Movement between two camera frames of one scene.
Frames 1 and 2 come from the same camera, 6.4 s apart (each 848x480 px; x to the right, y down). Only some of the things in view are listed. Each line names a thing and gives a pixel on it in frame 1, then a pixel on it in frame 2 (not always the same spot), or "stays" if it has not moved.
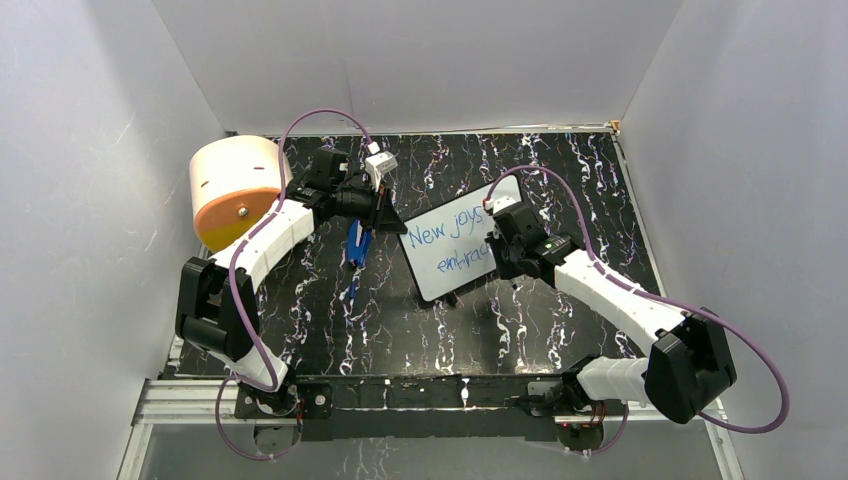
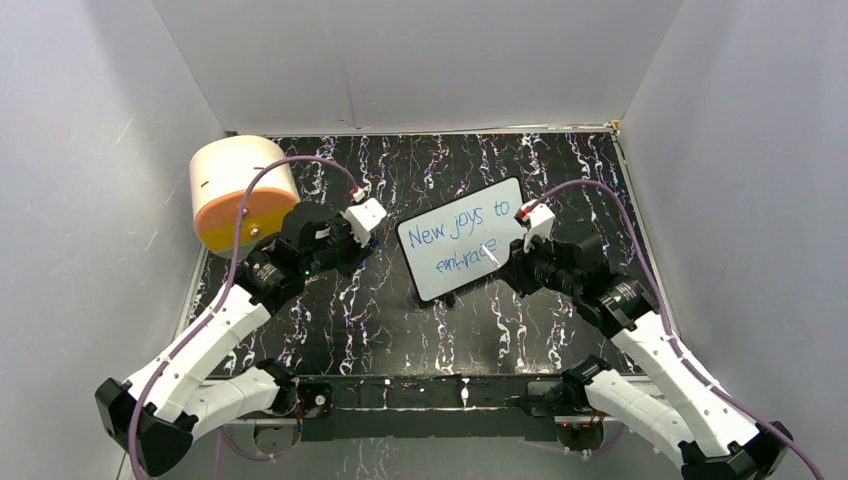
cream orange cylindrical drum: [232, 179] stays
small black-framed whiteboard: [447, 246] stays
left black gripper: [382, 216] to [359, 253]
